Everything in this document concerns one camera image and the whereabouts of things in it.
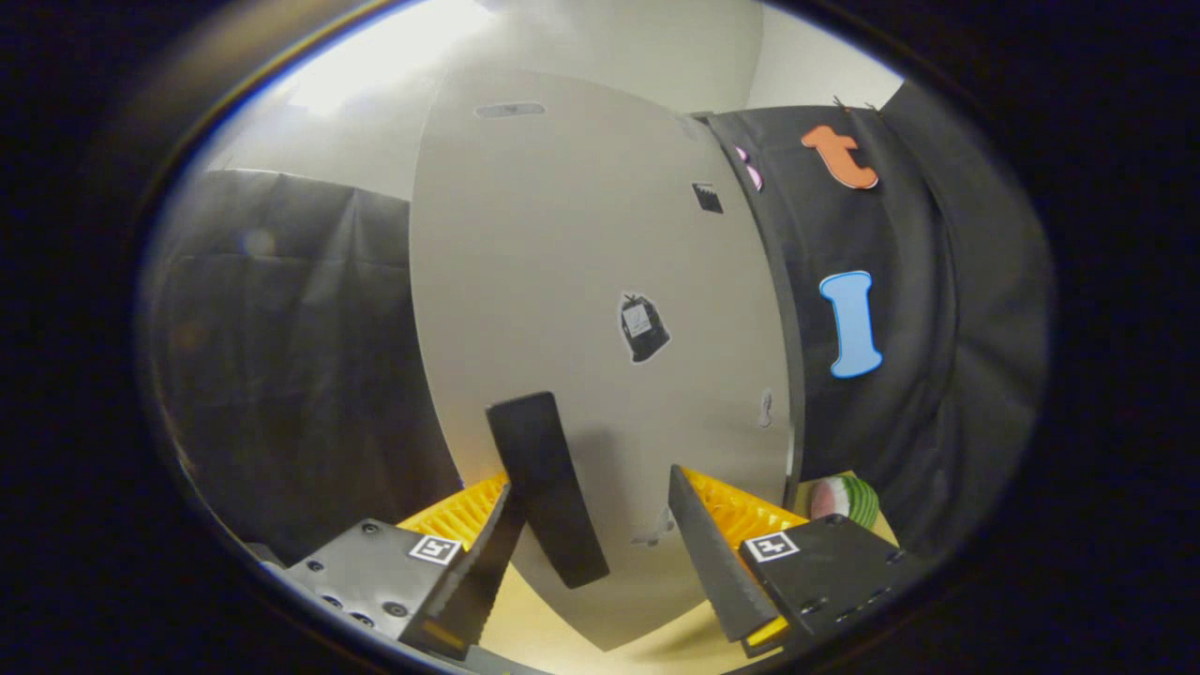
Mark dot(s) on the watermelon slice toy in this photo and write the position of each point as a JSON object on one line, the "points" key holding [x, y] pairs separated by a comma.
{"points": [[844, 499]]}

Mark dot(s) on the black backdrop cloth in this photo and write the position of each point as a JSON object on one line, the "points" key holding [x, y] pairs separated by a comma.
{"points": [[281, 375]]}

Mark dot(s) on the dark grey shoe cabinet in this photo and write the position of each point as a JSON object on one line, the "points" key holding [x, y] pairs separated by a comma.
{"points": [[796, 375]]}

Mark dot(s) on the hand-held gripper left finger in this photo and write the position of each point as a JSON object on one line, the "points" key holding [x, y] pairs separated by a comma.
{"points": [[483, 572]]}

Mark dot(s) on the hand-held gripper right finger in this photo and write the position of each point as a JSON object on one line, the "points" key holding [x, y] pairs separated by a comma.
{"points": [[712, 562]]}

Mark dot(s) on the white shoe cabinet door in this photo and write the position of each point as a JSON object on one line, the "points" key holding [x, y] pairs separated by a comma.
{"points": [[562, 244]]}

